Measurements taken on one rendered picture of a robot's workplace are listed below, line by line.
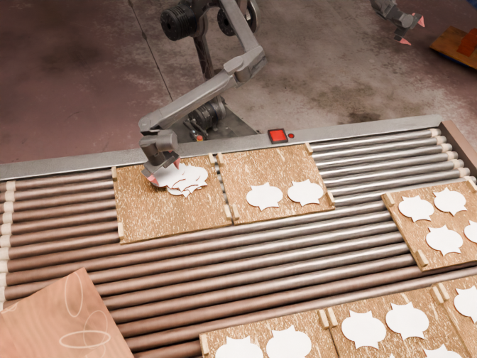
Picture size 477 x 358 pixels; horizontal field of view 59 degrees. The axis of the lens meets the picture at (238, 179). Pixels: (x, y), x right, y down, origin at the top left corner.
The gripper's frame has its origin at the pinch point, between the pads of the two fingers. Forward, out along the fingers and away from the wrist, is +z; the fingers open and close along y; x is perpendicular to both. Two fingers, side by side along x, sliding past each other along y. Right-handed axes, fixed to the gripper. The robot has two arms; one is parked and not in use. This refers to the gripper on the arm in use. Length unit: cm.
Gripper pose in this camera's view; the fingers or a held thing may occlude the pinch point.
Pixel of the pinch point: (167, 175)
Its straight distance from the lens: 164.8
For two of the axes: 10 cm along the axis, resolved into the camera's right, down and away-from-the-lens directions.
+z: 2.5, 6.1, 7.5
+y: 7.2, -6.3, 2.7
